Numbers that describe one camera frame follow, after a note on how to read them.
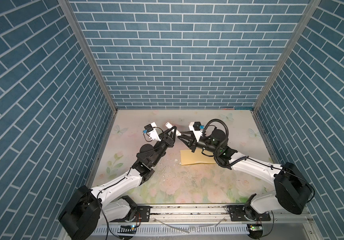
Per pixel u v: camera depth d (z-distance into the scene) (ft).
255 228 2.42
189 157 3.09
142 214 2.42
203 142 2.16
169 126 2.27
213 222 2.37
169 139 2.18
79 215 1.31
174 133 2.28
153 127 2.11
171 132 2.32
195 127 2.06
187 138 2.27
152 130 2.11
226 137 1.72
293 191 1.40
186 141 2.31
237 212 2.42
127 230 2.37
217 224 2.33
